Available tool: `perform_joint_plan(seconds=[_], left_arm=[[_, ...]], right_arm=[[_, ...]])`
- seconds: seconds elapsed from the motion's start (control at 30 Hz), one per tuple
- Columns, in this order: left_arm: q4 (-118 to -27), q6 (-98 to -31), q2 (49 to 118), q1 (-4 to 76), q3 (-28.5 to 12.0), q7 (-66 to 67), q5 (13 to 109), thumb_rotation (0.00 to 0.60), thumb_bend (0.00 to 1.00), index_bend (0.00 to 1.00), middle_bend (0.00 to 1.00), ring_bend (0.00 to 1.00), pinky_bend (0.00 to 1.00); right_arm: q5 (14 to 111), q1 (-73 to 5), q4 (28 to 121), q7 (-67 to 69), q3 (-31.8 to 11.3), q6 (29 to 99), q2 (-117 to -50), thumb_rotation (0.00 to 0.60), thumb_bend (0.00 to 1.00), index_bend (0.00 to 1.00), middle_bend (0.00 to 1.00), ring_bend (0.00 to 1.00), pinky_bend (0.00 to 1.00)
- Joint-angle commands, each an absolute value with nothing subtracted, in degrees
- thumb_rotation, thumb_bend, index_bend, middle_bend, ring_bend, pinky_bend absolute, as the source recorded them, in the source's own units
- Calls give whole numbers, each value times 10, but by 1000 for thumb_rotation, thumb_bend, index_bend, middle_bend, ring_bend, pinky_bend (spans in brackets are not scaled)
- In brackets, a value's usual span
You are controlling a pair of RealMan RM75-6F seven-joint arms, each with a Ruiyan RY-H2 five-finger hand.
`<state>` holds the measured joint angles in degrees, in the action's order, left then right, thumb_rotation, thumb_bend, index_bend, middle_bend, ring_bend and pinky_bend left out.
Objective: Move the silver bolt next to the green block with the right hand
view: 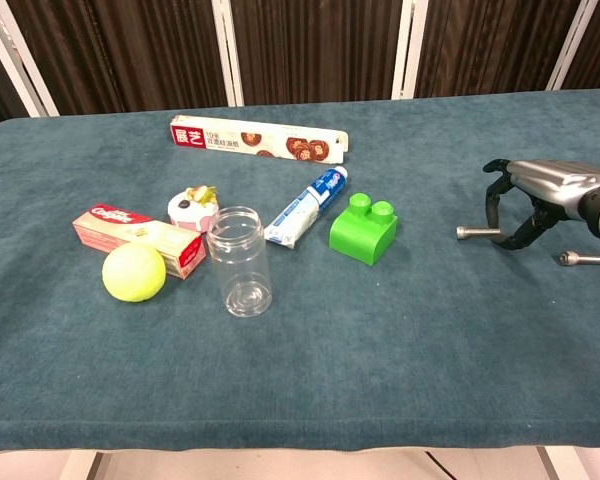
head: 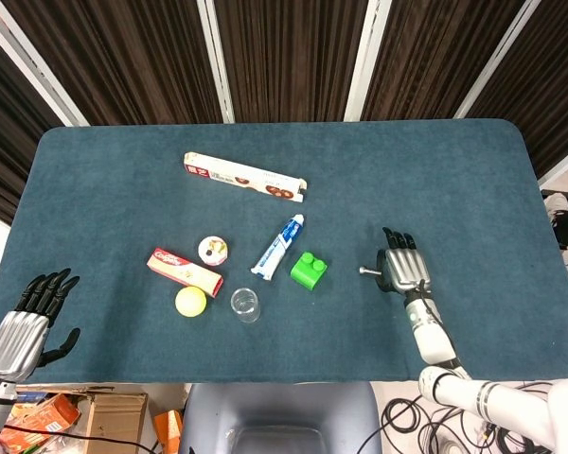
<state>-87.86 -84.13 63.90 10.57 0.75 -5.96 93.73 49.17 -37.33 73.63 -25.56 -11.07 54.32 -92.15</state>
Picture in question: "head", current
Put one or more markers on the brown cardboard box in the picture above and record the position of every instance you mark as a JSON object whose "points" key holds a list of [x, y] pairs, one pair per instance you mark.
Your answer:
{"points": [[105, 413]]}

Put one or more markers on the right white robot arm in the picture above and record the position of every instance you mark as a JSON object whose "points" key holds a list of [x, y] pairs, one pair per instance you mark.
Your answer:
{"points": [[459, 373]]}

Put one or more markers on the long white cookie box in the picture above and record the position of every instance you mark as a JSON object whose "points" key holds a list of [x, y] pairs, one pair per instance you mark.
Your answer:
{"points": [[244, 176]]}

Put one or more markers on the grey blue chair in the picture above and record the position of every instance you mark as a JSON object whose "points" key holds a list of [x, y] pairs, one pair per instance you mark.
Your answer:
{"points": [[281, 418]]}

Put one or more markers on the silver metal bolt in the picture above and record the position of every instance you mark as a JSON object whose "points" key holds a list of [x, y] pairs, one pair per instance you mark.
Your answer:
{"points": [[370, 272]]}

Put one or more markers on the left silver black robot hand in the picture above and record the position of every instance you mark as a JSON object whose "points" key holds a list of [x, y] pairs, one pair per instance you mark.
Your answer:
{"points": [[16, 338]]}

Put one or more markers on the dark slatted folding screen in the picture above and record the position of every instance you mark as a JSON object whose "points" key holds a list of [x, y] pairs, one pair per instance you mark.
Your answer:
{"points": [[284, 61]]}

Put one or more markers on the blue white toothpaste tube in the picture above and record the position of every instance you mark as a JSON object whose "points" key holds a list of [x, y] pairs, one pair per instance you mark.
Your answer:
{"points": [[278, 247]]}

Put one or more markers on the yellow ball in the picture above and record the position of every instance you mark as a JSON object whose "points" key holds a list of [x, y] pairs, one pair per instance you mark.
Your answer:
{"points": [[190, 301]]}

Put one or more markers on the clear plastic cup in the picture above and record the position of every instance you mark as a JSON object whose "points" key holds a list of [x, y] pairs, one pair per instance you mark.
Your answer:
{"points": [[246, 305]]}

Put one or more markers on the red Colgate toothpaste box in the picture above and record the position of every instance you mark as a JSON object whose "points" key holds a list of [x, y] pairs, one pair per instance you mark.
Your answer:
{"points": [[185, 271]]}

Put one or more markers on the green toy building block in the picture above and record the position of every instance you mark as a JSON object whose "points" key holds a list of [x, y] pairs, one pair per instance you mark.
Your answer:
{"points": [[308, 270]]}

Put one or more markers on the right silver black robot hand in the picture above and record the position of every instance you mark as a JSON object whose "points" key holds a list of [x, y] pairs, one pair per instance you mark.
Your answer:
{"points": [[406, 268]]}

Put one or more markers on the small round snack cup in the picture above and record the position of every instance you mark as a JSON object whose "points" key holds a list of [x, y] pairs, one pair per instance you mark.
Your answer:
{"points": [[213, 250]]}

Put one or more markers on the orange snack package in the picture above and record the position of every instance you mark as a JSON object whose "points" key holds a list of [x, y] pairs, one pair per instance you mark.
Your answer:
{"points": [[40, 421]]}

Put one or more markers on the teal felt table cloth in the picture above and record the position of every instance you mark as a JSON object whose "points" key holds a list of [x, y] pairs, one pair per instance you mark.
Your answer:
{"points": [[284, 227]]}

